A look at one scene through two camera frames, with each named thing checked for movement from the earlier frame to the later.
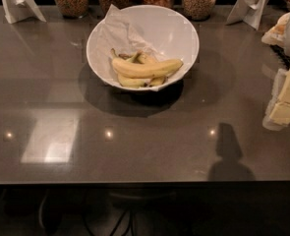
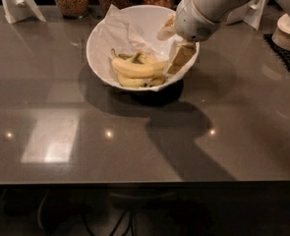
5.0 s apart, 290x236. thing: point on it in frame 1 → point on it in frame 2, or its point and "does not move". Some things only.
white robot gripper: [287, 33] → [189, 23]
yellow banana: [143, 70] does not move
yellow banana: [133, 83] does not move
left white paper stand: [18, 5] does not move
